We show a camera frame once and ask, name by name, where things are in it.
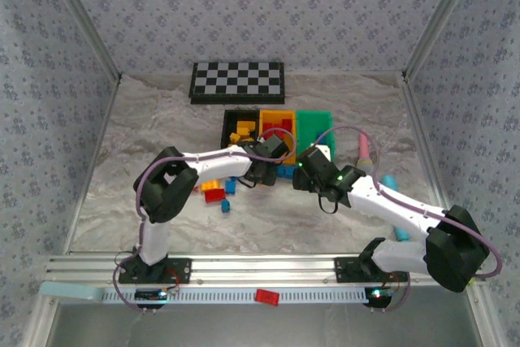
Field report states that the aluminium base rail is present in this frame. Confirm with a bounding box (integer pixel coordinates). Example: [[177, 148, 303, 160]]
[[44, 253, 460, 287]]

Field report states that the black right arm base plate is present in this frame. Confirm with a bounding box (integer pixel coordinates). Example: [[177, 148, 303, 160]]
[[335, 255, 407, 283]]

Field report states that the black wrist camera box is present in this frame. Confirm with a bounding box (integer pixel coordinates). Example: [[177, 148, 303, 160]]
[[262, 132, 290, 154], [297, 144, 332, 176]]

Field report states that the green plastic bin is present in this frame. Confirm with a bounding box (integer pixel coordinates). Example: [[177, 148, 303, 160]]
[[295, 109, 337, 163]]

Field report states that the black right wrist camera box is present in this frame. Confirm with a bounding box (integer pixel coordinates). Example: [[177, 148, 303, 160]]
[[297, 144, 332, 176]]

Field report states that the yellow plastic bin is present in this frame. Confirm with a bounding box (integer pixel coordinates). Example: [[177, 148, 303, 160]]
[[258, 109, 298, 165]]

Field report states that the small circuit board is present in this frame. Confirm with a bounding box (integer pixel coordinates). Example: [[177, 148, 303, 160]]
[[135, 288, 170, 301], [365, 288, 395, 301]]

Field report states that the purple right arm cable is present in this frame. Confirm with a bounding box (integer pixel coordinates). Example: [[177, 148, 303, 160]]
[[314, 125, 504, 314]]

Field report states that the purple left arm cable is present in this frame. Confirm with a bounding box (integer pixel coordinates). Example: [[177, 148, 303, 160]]
[[112, 130, 296, 315]]

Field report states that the aluminium frame post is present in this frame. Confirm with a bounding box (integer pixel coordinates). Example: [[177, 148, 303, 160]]
[[42, 0, 123, 80], [401, 0, 483, 80]]

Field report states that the light blue plastic plate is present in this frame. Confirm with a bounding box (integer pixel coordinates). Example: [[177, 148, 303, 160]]
[[38, 281, 102, 303]]

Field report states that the black plastic bin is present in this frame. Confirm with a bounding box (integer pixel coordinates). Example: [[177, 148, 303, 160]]
[[220, 108, 261, 149]]

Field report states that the aluminium side rail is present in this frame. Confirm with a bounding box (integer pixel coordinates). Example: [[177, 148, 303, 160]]
[[52, 74, 123, 254], [397, 74, 454, 218]]

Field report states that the light blue plastic tube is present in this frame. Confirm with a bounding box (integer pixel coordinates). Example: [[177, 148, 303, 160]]
[[380, 175, 411, 242]]

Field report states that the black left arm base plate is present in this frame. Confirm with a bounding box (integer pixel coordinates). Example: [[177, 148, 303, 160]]
[[117, 257, 192, 285]]

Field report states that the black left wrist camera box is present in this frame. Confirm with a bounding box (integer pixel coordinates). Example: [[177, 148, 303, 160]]
[[262, 132, 290, 154]]

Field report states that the black and white chessboard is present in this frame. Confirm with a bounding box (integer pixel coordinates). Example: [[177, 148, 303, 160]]
[[188, 61, 286, 105]]

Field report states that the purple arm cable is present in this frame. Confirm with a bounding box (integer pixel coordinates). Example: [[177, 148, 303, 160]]
[[314, 125, 504, 314], [112, 130, 296, 315]]

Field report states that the pink toy microphone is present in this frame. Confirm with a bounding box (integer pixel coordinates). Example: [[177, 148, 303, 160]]
[[356, 132, 374, 176]]

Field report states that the white slotted cable tray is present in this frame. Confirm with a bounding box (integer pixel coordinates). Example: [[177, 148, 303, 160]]
[[99, 285, 366, 306]]

